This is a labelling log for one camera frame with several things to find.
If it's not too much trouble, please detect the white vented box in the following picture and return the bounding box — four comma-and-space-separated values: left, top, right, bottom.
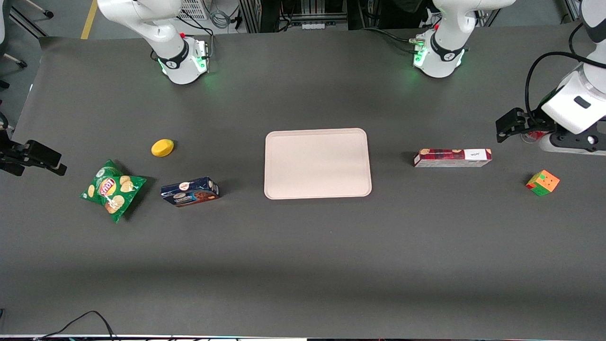
178, 0, 210, 20

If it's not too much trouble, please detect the yellow lemon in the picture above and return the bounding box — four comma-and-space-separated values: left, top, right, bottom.
151, 139, 175, 158

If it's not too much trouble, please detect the red cookie box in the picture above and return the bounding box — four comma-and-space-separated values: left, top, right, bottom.
413, 148, 492, 168

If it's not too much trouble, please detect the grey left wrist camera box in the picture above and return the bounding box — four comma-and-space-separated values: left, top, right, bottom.
539, 132, 606, 156

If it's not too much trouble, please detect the colourful Rubik's cube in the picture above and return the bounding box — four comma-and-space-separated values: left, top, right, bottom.
526, 170, 561, 197

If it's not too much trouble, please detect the green Lays chips bag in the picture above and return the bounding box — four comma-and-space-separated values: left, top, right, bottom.
80, 159, 147, 223

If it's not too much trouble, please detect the black looping table cable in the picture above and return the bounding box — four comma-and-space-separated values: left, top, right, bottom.
36, 310, 119, 341

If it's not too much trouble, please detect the blue cookie box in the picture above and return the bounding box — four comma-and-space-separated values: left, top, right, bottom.
160, 177, 220, 208

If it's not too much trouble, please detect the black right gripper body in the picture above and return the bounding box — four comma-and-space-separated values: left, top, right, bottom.
0, 141, 30, 164

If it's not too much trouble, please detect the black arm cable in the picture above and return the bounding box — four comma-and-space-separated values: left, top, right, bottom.
524, 21, 606, 124

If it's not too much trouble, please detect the grey chair base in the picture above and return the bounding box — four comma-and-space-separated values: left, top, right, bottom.
0, 0, 54, 69

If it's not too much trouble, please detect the black equipment rack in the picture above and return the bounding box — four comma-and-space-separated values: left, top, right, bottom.
238, 0, 350, 34

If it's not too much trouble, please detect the grey coiled cable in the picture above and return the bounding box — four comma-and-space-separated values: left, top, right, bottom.
208, 0, 234, 30

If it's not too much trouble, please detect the beige plastic tray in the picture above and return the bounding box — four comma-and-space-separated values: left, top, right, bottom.
264, 128, 373, 200

